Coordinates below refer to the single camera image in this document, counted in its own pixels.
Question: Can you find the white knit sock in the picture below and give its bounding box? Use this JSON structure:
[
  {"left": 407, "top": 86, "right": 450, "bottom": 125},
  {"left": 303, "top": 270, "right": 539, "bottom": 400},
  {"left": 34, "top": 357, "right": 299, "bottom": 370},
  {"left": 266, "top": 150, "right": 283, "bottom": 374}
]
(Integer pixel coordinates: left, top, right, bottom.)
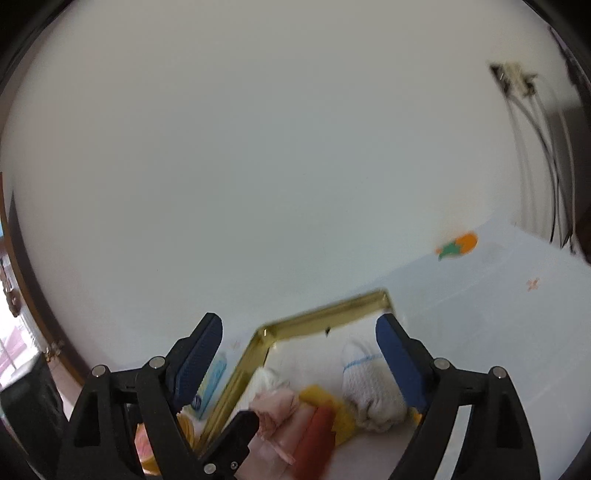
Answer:
[{"left": 341, "top": 340, "right": 409, "bottom": 432}]

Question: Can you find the black cable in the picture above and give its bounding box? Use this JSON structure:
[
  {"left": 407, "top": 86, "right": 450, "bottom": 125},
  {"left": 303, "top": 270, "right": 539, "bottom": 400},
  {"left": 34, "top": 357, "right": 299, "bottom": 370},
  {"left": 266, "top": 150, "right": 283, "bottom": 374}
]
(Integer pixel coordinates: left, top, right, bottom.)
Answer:
[{"left": 526, "top": 92, "right": 561, "bottom": 245}]

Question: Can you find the yellow patterned tissue pack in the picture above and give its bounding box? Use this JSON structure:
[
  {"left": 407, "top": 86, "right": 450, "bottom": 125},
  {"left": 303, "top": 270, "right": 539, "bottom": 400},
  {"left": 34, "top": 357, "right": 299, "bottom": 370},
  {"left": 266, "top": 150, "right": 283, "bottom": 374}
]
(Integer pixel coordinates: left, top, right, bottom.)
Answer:
[{"left": 191, "top": 353, "right": 229, "bottom": 418}]

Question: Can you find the round gold tin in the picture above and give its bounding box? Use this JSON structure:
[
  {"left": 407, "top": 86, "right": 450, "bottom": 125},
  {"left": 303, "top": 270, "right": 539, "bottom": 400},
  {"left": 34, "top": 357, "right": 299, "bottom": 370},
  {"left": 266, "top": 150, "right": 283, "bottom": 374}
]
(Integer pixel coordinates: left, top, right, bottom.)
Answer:
[{"left": 134, "top": 411, "right": 199, "bottom": 476}]

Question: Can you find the yellow cloth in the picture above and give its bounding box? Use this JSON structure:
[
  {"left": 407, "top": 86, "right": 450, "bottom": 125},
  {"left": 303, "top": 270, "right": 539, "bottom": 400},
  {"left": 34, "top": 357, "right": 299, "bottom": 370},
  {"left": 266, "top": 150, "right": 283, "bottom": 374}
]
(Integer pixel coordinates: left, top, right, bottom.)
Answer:
[{"left": 299, "top": 385, "right": 356, "bottom": 446}]

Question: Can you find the rectangular gold tin box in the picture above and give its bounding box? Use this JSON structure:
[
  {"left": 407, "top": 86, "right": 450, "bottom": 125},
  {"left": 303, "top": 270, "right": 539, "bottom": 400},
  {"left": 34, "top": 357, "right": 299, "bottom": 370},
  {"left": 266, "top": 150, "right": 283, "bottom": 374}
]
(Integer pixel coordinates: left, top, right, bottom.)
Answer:
[{"left": 194, "top": 290, "right": 421, "bottom": 480}]

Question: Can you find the wall socket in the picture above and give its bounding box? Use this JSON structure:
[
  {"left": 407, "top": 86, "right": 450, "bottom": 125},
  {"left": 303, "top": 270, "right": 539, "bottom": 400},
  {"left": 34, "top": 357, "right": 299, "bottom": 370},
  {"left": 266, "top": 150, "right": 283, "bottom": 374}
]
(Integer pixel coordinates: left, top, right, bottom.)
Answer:
[{"left": 489, "top": 62, "right": 509, "bottom": 93}]

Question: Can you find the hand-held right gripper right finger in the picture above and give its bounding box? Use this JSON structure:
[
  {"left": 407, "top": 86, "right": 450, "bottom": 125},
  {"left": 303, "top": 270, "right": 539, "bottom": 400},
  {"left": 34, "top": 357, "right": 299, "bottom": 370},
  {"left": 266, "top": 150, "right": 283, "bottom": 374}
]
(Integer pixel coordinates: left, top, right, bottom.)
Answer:
[{"left": 375, "top": 314, "right": 541, "bottom": 480}]

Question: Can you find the white plug adapter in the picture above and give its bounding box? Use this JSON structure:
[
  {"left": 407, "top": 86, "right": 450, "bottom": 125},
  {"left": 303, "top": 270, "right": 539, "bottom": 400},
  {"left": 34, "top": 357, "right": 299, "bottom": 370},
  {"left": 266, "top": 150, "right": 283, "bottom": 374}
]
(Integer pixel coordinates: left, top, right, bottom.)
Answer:
[{"left": 503, "top": 62, "right": 539, "bottom": 96}]

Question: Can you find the pale pink cloth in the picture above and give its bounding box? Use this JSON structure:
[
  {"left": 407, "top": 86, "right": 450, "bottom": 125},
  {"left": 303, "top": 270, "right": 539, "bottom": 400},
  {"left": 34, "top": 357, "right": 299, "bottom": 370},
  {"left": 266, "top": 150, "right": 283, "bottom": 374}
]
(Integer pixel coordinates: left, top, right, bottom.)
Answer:
[{"left": 240, "top": 367, "right": 301, "bottom": 480}]

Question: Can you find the red cloth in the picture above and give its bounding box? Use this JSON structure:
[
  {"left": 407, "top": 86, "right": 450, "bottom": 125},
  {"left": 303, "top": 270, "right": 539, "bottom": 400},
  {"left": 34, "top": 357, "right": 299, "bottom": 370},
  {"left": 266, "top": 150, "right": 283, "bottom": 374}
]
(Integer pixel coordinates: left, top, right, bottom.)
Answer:
[{"left": 293, "top": 406, "right": 335, "bottom": 480}]

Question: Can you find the wooden door frame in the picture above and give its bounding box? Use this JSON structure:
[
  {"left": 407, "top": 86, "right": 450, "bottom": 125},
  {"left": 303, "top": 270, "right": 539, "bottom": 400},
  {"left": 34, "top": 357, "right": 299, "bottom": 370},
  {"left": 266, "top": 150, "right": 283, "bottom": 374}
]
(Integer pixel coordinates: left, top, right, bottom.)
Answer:
[{"left": 0, "top": 171, "right": 88, "bottom": 384}]

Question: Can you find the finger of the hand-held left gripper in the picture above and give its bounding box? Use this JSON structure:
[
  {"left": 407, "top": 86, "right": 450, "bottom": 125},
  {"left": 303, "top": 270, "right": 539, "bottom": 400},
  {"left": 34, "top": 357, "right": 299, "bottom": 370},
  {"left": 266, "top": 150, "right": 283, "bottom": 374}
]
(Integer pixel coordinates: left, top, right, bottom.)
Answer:
[{"left": 198, "top": 410, "right": 260, "bottom": 480}]

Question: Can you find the white cable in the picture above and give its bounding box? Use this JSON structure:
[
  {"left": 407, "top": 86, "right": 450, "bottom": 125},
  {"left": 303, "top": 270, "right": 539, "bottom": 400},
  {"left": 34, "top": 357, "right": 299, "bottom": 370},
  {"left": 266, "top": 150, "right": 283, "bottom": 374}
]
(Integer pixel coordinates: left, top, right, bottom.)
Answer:
[{"left": 556, "top": 108, "right": 578, "bottom": 250}]

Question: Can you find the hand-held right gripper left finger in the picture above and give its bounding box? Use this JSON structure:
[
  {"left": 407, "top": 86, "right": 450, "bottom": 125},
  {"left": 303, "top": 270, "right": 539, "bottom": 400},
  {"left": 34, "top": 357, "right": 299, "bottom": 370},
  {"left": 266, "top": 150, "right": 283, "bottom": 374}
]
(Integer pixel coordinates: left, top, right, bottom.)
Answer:
[{"left": 55, "top": 313, "right": 225, "bottom": 480}]

